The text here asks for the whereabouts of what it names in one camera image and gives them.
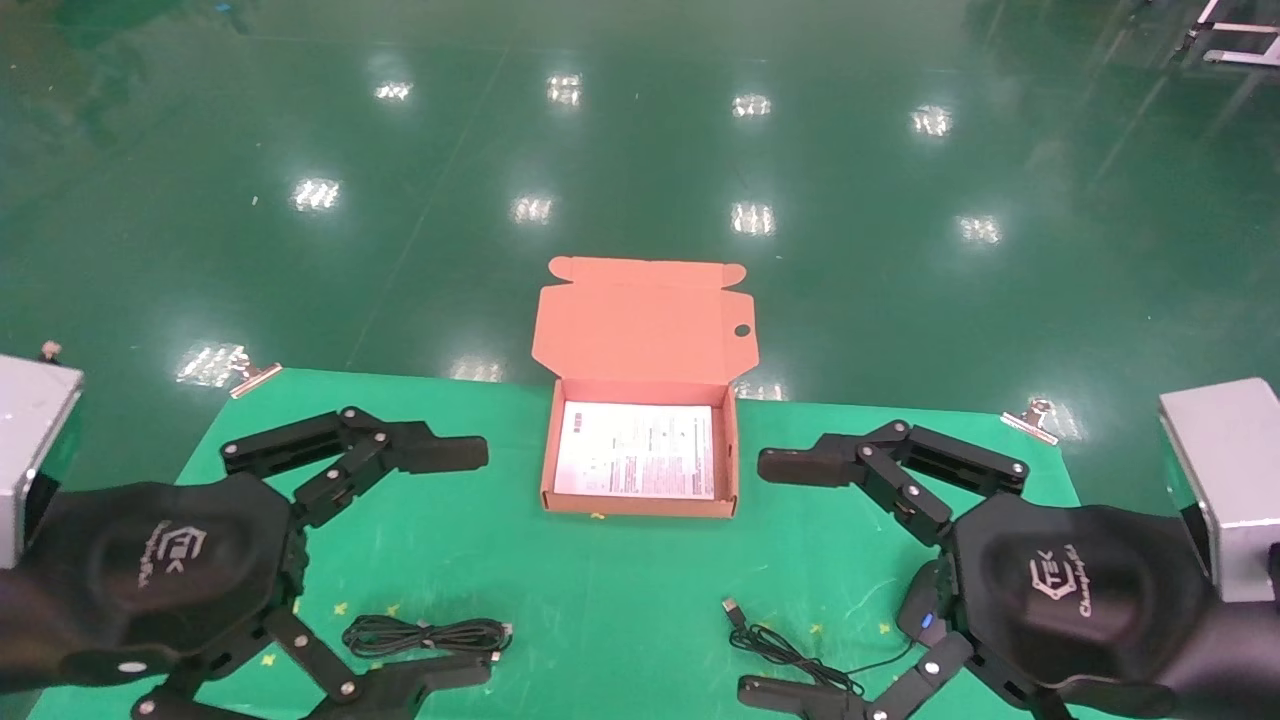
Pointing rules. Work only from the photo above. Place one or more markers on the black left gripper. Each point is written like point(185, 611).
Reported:
point(150, 560)

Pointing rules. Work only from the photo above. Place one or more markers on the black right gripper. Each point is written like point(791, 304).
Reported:
point(1070, 590)

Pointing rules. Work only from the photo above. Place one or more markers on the orange cardboard box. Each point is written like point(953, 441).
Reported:
point(640, 330)

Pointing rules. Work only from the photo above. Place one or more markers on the metal binder clip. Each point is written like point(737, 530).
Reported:
point(1030, 425)
point(255, 378)

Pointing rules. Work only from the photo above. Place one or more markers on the green table mat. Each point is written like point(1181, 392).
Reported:
point(650, 600)

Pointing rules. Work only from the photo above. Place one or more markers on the white printed leaflet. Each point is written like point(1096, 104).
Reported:
point(635, 450)

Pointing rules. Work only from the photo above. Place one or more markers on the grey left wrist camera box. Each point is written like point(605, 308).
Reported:
point(30, 450)

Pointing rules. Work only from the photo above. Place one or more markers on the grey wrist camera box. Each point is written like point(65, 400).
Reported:
point(30, 450)
point(1230, 470)

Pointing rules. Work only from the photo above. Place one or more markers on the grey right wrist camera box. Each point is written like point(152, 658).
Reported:
point(1230, 470)

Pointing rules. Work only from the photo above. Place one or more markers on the metal frame in background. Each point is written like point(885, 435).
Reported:
point(1245, 58)

